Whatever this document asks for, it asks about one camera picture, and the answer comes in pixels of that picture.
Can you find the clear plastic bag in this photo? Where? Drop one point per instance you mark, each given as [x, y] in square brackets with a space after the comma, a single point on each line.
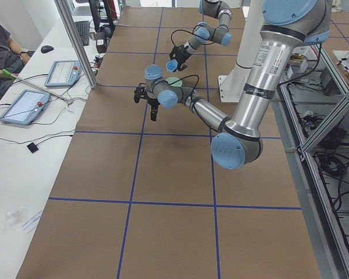
[15, 218]

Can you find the blue teach pendant near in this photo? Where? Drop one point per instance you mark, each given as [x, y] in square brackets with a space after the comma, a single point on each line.
[26, 107]

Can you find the light green ceramic bowl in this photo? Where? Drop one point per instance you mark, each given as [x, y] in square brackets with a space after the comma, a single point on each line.
[174, 81]

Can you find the aluminium frame rack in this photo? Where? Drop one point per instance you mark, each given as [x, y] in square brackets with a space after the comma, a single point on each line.
[313, 111]

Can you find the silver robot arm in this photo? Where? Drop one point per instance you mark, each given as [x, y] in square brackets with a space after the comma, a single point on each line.
[215, 29]
[285, 26]

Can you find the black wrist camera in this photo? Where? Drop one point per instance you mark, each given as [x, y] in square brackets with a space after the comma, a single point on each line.
[140, 92]

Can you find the light blue plastic cup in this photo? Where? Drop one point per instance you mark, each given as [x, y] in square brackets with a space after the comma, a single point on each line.
[172, 65]

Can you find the grey metal rod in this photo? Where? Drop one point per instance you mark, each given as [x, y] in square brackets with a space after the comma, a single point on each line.
[68, 101]

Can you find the blue teach pendant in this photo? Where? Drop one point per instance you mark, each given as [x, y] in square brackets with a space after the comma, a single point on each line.
[63, 73]
[26, 107]

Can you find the black computer mouse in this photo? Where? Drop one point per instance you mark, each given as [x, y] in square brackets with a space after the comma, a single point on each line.
[46, 48]

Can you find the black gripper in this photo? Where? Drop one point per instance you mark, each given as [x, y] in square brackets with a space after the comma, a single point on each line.
[152, 102]
[180, 52]

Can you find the seated person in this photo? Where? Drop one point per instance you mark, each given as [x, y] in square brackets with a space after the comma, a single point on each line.
[12, 58]

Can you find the black box with label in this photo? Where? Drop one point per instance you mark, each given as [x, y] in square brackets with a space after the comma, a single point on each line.
[101, 42]

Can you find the aluminium frame post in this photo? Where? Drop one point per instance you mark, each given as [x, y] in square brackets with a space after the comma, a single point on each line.
[67, 19]

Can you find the blue teach pendant far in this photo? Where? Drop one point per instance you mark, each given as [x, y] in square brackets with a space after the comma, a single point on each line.
[63, 73]

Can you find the black keyboard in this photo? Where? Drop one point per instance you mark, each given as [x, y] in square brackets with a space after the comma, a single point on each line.
[83, 30]

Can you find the small black square device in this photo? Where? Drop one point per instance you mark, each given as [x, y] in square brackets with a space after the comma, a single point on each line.
[32, 147]

